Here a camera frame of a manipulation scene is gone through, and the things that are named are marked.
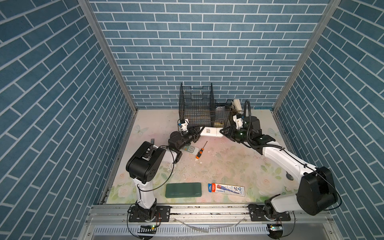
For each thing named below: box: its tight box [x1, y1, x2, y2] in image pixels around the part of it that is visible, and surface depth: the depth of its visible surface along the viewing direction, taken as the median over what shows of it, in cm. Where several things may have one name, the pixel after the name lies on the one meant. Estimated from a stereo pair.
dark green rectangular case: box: [165, 182, 202, 199], surface depth 82 cm
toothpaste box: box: [208, 183, 245, 197], surface depth 82 cm
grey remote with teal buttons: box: [179, 145, 200, 155], surface depth 98 cm
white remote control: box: [200, 126, 224, 138], surface depth 84 cm
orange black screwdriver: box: [195, 141, 208, 159], surface depth 96 cm
